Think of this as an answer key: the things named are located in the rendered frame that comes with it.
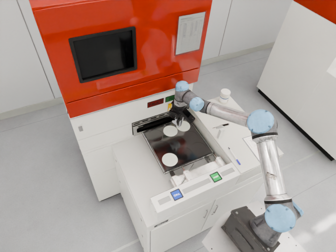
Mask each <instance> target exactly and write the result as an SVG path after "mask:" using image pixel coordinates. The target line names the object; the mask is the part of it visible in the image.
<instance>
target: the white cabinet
mask: <svg viewBox="0 0 336 252"><path fill-rule="evenodd" d="M112 152H113V157H114V162H115V167H116V173H117V178H118V183H119V188H120V193H121V196H122V198H123V201H124V203H125V206H126V208H127V211H128V213H129V215H130V218H131V220H132V223H133V225H134V228H135V230H136V233H137V235H138V238H139V240H140V243H141V245H142V248H143V250H144V252H165V251H167V250H168V249H170V248H172V247H174V246H176V245H178V244H180V243H182V242H184V241H186V240H187V239H189V238H191V237H193V236H195V235H197V234H199V233H201V232H203V231H205V230H206V229H208V228H210V227H212V226H214V225H215V223H216V222H217V220H218V219H219V218H220V217H221V216H222V215H224V214H225V213H226V212H229V211H231V210H234V209H237V208H239V207H242V206H245V205H247V204H249V203H250V201H251V200H252V198H253V197H254V196H255V194H256V193H257V191H258V190H259V189H260V187H261V186H262V184H263V183H264V179H263V174H262V172H261V173H259V174H257V175H255V176H253V177H251V178H249V179H246V180H244V181H242V182H240V183H238V184H235V186H233V187H231V188H229V189H227V190H225V191H223V192H220V193H218V194H216V195H214V196H212V197H210V198H208V199H206V200H204V201H202V202H200V203H197V204H195V205H193V206H191V207H189V208H187V209H185V210H183V211H181V212H179V213H177V214H174V215H172V216H170V217H168V218H166V219H164V220H162V221H160V222H158V223H156V224H154V225H152V226H149V227H147V226H146V224H145V222H144V219H143V217H142V215H141V212H140V210H139V208H138V206H137V203H136V201H135V199H134V196H133V194H132V192H131V189H130V187H129V185H128V183H127V180H126V178H125V176H124V173H123V171H122V169H121V166H120V164H119V162H118V159H117V157H116V155H115V153H114V150H113V148H112Z"/></svg>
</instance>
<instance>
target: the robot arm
mask: <svg viewBox="0 0 336 252"><path fill-rule="evenodd" d="M171 104H172V108H171V109H170V110H169V117H171V118H173V119H175V120H172V123H174V124H175V125H177V127H178V128H179V127H181V125H182V123H183V120H184V118H185V119H186V120H187V121H188V122H189V123H190V124H191V123H193V121H194V120H195V117H194V116H193V115H192V114H191V113H190V112H189V111H188V110H187V109H186V108H185V106H186V104H187V105H188V106H189V107H190V108H191V109H192V110H194V111H195V112H197V111H199V112H201V113H204V114H208V115H211V116H214V117H217V118H220V119H223V120H226V121H229V122H232V123H235V124H238V125H241V126H244V127H247V128H248V130H250V132H251V137H252V141H254V142H255V143H256V145H257V150H258V156H259V161H260V166H261V171H262V176H263V181H264V186H265V191H266V197H265V198H264V205H265V212H264V213H263V214H261V215H259V216H256V217H254V218H252V219H251V220H250V221H249V224H250V227H251V228H252V230H253V231H254V233H255V234H256V235H257V236H258V238H259V239H260V240H261V241H262V242H264V243H265V244H266V245H267V246H269V247H273V246H274V245H275V244H276V243H277V241H278V239H279V238H280V236H281V234H282V233H285V232H288V231H290V230H292V229H293V228H294V226H295V224H296V221H297V220H298V219H299V218H301V217H302V215H303V214H304V211H303V210H302V209H301V208H300V207H299V206H298V205H297V204H296V203H295V202H294V201H293V200H292V197H291V196H289V195H288V194H287V190H286V186H285V181H284V176H283V172H282V167H281V162H280V158H279V153H278V148H277V144H276V139H277V138H278V131H277V129H278V122H277V120H276V118H275V117H274V116H273V115H272V113H271V112H269V111H267V110H265V109H257V110H255V111H253V112H252V113H251V114H250V113H246V112H243V111H240V110H237V109H233V108H230V107H227V106H223V105H220V104H217V103H213V102H210V101H207V100H204V99H202V98H200V97H199V96H197V95H196V94H194V93H193V92H192V91H191V90H190V89H189V84H188V83H187V82H186V81H183V80H181V81H178V82H177V83H176V86H175V94H174V100H173V101H172V102H171Z"/></svg>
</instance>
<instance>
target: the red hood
mask: <svg viewBox="0 0 336 252"><path fill-rule="evenodd" d="M28 1H29V4H30V7H31V10H32V13H33V16H34V19H35V21H36V24H37V27H38V30H39V33H40V36H41V38H42V41H43V44H44V47H45V50H46V53H47V55H48V58H49V61H50V64H51V67H52V69H53V72H54V75H55V78H56V81H57V84H58V86H59V89H60V92H61V95H62V98H63V101H64V103H65V106H66V109H67V112H68V115H69V118H74V117H78V116H81V115H85V114H88V113H92V112H95V111H99V110H102V109H105V108H109V107H112V106H116V105H119V104H123V103H126V102H130V101H133V100H136V99H140V98H143V97H147V96H150V95H154V94H157V93H161V92H164V91H168V90H171V89H174V88H176V83H177V82H179V81H186V82H187V83H188V84H192V83H195V82H197V81H198V78H199V72H200V67H201V61H202V56H203V51H204V45H205V40H206V34H207V29H208V23H209V18H210V13H211V7H212V2H213V0H28Z"/></svg>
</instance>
